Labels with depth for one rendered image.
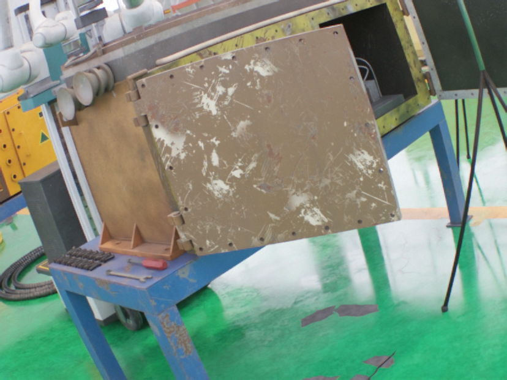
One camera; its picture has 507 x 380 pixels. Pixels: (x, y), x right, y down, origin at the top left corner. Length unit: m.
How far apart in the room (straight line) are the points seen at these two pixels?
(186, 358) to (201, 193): 0.55
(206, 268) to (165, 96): 0.59
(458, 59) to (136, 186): 1.52
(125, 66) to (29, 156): 2.72
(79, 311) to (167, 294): 0.70
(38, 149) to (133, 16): 1.72
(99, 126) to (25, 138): 2.36
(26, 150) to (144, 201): 2.54
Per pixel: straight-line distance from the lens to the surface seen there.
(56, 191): 3.79
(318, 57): 1.93
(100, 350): 2.99
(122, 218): 2.67
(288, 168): 2.05
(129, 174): 2.50
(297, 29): 2.69
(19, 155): 4.93
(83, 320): 2.93
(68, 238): 3.83
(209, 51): 2.39
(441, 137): 3.44
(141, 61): 2.33
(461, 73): 3.18
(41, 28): 3.08
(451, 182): 3.51
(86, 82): 2.37
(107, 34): 3.62
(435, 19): 3.17
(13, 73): 3.24
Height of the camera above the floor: 1.38
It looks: 15 degrees down
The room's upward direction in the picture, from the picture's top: 19 degrees counter-clockwise
